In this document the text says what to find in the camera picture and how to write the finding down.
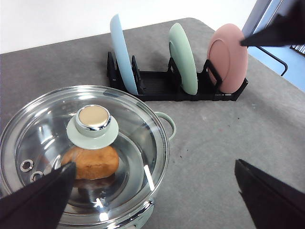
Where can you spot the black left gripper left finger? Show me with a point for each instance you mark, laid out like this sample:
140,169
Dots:
40,203

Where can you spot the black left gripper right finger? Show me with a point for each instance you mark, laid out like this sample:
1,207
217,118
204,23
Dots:
272,204

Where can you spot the brown potato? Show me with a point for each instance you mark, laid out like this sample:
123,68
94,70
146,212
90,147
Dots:
92,163

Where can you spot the glass lid with green knob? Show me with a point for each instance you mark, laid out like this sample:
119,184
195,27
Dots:
117,140

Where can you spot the green plate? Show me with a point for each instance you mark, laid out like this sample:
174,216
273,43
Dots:
183,59

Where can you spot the pink plate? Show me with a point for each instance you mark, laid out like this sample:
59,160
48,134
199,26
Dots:
228,57

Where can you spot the green electric steamer pot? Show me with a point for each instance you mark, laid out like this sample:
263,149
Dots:
116,139

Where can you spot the blue plate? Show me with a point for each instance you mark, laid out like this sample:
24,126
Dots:
121,55

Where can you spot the black dish rack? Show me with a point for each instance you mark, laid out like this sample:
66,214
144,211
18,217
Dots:
167,86

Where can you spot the black metal chair frame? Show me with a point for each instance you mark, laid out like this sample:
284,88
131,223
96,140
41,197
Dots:
262,14

